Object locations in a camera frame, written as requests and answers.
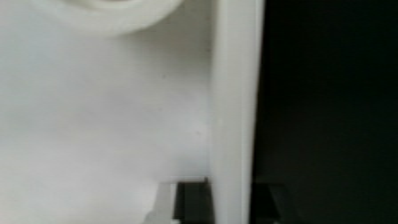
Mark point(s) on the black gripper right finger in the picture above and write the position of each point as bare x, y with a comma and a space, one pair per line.
271, 204

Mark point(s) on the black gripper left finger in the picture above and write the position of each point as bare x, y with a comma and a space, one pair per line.
184, 204

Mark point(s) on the white square tabletop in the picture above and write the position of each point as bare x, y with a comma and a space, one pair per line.
128, 84

